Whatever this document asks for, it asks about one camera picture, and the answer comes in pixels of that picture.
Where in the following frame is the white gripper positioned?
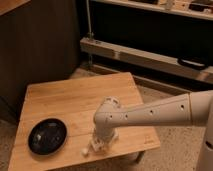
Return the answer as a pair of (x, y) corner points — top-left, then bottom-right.
(93, 129), (118, 144)

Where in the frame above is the clear plastic bottle white cap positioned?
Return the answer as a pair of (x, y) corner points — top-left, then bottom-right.
(81, 133), (119, 157)

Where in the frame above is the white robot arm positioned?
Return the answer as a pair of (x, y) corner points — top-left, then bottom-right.
(92, 90), (213, 171)

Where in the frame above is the black ceramic bowl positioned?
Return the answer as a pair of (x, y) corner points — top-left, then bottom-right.
(28, 118), (67, 155)

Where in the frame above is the wooden table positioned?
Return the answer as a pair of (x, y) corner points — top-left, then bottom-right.
(8, 73), (160, 171)

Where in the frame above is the grey metal shelf beam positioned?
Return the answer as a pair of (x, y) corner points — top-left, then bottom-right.
(80, 37), (213, 84)

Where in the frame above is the metal vertical pole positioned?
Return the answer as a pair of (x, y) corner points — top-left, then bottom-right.
(86, 0), (93, 39)

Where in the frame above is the upper wooden shelf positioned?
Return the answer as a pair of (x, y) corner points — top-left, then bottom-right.
(93, 0), (213, 21)

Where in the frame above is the black handle on shelf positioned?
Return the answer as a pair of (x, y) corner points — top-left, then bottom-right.
(177, 58), (209, 70)

